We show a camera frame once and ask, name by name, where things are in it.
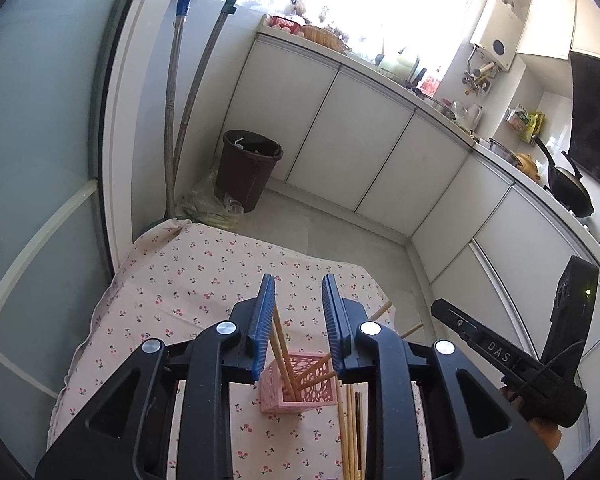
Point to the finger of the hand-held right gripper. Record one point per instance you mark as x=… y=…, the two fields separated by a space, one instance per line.
x=480 y=341

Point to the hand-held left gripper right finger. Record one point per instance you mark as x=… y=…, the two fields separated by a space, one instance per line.
x=331 y=325

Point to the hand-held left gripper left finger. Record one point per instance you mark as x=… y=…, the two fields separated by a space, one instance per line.
x=261 y=330

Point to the bundle of chopsticks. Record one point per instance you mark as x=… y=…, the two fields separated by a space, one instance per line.
x=281 y=347

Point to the pink perforated utensil holder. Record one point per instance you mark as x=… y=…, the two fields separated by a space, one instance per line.
x=280 y=400

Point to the bamboo chopstick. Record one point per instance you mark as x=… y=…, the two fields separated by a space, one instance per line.
x=342 y=430
x=350 y=435

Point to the person's right hand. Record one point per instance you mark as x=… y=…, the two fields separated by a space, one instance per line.
x=547 y=437

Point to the cherry print tablecloth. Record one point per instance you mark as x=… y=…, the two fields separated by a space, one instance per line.
x=190 y=280

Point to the plastic bag of vegetables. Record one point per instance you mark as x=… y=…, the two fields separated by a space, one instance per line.
x=215 y=210

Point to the black wok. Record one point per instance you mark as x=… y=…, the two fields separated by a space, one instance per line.
x=567 y=187

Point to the orange clay pot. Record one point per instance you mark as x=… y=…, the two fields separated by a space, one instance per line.
x=527 y=166

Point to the brown plastic trash bin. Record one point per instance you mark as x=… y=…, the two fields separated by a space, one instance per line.
x=245 y=170

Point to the steel cooking pot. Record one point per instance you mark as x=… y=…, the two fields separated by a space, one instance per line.
x=502 y=151

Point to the hanging snack packets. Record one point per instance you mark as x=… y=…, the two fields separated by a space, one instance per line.
x=525 y=124

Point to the row of white cabinet doors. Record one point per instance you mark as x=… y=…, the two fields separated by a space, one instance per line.
x=350 y=125

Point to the black range hood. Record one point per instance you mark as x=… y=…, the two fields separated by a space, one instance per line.
x=597 y=120

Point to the white electric kettle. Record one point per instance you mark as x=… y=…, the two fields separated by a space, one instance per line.
x=470 y=117

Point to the steel bowl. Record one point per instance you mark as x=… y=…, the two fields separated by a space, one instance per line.
x=444 y=109

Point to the mop pole with black grip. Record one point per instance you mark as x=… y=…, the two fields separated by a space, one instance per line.
x=195 y=90

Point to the mop pole with blue grip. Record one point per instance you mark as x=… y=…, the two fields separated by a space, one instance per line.
x=172 y=90

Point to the white jug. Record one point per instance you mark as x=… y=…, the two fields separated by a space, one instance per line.
x=400 y=62

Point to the wicker basket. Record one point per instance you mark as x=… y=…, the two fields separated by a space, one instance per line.
x=325 y=36

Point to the frosted glass sliding door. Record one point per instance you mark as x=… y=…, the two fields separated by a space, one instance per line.
x=40 y=135

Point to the white water heater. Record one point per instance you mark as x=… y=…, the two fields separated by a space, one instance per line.
x=495 y=30

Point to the red plastic basket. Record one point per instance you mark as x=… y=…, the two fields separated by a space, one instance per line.
x=286 y=24

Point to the white wall cabinet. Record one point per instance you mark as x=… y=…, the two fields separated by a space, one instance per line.
x=547 y=22

